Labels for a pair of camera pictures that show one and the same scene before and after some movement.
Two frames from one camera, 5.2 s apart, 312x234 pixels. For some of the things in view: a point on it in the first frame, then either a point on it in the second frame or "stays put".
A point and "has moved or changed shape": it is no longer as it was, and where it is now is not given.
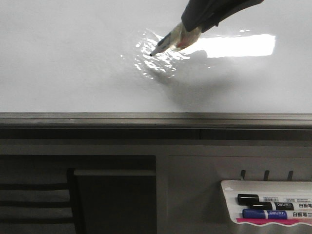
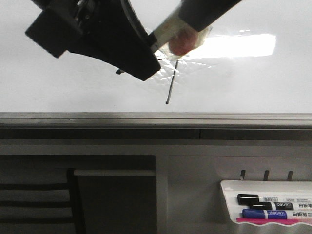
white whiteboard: [87, 64] stays put
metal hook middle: [266, 175] stays put
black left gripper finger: [197, 12] → [107, 30]
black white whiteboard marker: [179, 37] has moved or changed shape
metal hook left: [243, 173] stays put
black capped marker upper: [248, 199] stays put
